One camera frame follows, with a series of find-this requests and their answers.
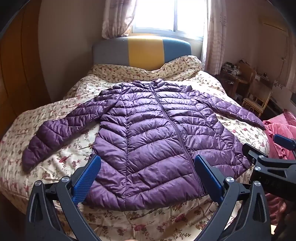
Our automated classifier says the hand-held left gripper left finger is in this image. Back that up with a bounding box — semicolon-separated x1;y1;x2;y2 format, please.
25;154;102;241

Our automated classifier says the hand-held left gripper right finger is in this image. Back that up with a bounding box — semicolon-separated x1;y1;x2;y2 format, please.
194;155;271;241

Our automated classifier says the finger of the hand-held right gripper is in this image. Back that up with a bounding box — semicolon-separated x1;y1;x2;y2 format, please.
273;134;296;160
242;143;266;166

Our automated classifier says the purple puffer jacket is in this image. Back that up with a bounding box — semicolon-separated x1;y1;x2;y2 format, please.
22;79;266;211

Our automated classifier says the pink blanket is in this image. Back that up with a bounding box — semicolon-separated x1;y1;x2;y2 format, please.
262;109;296;230

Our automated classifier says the bed with floral quilt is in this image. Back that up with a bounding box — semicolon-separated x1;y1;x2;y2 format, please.
0;70;271;241

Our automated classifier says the wooden chair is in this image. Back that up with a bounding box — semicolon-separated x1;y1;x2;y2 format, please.
238;61;273;116

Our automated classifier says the wooden side table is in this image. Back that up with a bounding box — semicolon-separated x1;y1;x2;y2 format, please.
216;70;250;98

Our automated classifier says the clutter on side table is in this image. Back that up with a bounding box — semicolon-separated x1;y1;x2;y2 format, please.
221;61;242;76

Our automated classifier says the long patterned pink curtain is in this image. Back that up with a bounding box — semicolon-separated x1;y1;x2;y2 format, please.
201;0;228;75

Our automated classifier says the small-flowered cream pillow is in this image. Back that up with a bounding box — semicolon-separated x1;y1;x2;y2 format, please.
89;55;204;80

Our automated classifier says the wooden wardrobe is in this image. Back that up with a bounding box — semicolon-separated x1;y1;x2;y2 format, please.
0;0;51;139

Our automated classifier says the grey yellow blue headboard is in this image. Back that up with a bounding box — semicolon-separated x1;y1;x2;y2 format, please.
92;35;192;71

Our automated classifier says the bright window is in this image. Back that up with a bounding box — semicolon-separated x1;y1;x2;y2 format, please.
132;0;206;39

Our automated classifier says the narrow patterned pink curtain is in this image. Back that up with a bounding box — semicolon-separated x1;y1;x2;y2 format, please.
102;0;139;39

